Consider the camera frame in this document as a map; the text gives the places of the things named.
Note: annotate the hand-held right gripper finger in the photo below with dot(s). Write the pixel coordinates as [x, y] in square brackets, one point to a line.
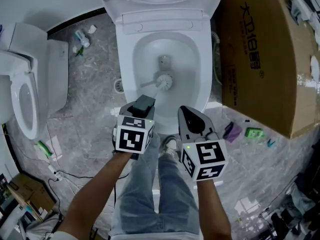
[188, 121]
[198, 124]

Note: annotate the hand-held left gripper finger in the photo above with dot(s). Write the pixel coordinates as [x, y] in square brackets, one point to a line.
[150, 106]
[138, 106]

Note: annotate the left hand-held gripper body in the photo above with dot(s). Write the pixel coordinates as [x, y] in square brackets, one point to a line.
[130, 137]

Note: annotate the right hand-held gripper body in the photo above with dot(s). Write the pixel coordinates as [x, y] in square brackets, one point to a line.
[207, 154]

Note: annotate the white toilet brush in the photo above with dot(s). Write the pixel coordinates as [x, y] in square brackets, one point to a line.
[165, 81]

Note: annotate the white tankless toilet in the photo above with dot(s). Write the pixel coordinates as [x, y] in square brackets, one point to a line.
[125, 59]

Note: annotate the person's right forearm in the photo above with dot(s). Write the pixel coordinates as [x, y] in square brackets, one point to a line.
[212, 204]

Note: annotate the person's left forearm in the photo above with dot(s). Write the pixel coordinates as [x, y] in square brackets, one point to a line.
[95, 189]

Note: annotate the white two-piece toilet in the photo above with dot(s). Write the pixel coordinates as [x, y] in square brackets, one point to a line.
[37, 66]

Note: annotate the round white floor drain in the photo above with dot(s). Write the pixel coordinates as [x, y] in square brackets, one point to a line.
[119, 86]

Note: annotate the person's white sneaker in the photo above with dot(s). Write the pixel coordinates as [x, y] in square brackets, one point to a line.
[170, 145]

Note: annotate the purple cloth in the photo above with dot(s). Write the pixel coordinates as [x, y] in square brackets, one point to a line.
[232, 131]

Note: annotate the green sponge packet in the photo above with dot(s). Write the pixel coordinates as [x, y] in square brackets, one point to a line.
[254, 133]

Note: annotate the person's blue jeans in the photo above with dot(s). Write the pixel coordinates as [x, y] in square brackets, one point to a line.
[150, 196]

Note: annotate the teal plastic clip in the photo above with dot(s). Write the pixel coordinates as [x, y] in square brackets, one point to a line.
[271, 143]

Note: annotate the white paper sheet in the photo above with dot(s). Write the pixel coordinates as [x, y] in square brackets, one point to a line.
[56, 146]

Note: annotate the small green scrap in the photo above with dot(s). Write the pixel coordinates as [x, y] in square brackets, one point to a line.
[80, 51]

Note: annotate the white power strip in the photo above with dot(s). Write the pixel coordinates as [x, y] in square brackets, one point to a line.
[56, 172]

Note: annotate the white green spray bottle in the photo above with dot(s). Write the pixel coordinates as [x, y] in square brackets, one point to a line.
[82, 37]

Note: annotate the crumpled white tissue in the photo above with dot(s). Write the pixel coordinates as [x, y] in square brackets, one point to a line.
[315, 67]
[92, 29]

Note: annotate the large brown cardboard box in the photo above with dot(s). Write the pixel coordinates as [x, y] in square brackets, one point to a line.
[262, 59]

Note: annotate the pile of dark clothing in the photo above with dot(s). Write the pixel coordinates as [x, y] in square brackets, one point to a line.
[300, 196]

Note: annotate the small brown cardboard box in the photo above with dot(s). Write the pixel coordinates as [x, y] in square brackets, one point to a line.
[32, 191]

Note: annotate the small white box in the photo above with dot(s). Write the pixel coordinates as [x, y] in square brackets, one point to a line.
[303, 7]

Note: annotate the black metal bar fitting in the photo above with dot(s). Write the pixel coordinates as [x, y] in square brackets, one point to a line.
[311, 1]

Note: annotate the gray metal bracket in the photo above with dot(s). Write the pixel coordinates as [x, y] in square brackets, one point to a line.
[294, 11]

